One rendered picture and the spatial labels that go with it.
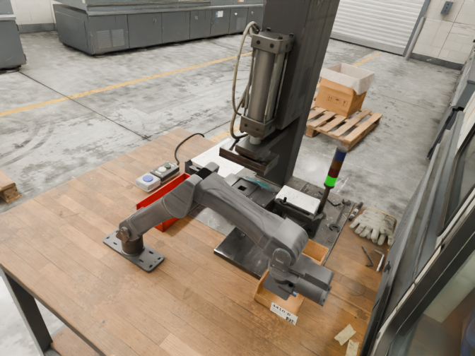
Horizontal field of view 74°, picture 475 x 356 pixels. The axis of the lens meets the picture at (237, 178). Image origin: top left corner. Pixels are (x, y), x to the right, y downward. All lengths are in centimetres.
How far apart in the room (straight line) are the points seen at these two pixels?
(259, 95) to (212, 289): 57
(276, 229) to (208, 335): 37
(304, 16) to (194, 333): 86
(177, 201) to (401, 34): 966
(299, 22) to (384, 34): 928
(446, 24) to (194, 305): 962
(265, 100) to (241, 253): 47
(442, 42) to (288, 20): 920
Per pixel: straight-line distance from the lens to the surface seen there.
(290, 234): 62
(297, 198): 122
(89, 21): 590
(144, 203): 113
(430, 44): 1010
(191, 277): 96
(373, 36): 1027
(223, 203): 63
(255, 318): 91
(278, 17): 98
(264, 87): 93
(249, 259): 100
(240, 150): 101
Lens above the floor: 167
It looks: 35 degrees down
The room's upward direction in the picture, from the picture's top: 8 degrees clockwise
